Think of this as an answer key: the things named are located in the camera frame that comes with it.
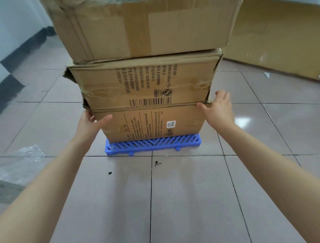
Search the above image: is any white label cardboard box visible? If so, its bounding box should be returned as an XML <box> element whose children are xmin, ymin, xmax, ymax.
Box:
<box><xmin>91</xmin><ymin>102</ymin><xmax>212</xmax><ymax>144</ymax></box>

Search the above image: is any person's left hand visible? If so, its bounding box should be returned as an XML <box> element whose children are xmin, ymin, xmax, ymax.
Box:
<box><xmin>74</xmin><ymin>110</ymin><xmax>113</xmax><ymax>151</ymax></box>

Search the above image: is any clear plastic sheet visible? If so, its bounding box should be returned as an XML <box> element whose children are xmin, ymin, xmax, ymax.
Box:
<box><xmin>0</xmin><ymin>145</ymin><xmax>54</xmax><ymax>188</ymax></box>

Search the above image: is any person's left forearm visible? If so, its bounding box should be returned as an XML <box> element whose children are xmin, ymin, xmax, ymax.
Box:
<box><xmin>0</xmin><ymin>139</ymin><xmax>93</xmax><ymax>243</ymax></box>

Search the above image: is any flat cardboard sheet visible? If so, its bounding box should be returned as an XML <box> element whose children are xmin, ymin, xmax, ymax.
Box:
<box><xmin>221</xmin><ymin>0</ymin><xmax>320</xmax><ymax>81</ymax></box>

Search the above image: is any large plain cardboard box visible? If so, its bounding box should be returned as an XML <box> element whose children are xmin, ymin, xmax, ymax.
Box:
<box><xmin>40</xmin><ymin>0</ymin><xmax>243</xmax><ymax>63</ymax></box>

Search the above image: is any barcode printed cardboard box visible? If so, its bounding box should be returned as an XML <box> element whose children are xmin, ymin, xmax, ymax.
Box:
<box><xmin>62</xmin><ymin>48</ymin><xmax>225</xmax><ymax>112</ymax></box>

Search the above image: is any person's right hand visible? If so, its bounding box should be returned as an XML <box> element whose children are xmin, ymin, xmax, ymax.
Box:
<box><xmin>196</xmin><ymin>90</ymin><xmax>237</xmax><ymax>131</ymax></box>

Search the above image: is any person's right forearm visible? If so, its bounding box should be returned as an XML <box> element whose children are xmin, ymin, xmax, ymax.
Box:
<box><xmin>212</xmin><ymin>123</ymin><xmax>320</xmax><ymax>236</ymax></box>

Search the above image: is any blue plastic pallet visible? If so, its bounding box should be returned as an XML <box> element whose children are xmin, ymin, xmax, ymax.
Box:
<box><xmin>104</xmin><ymin>133</ymin><xmax>202</xmax><ymax>157</ymax></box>

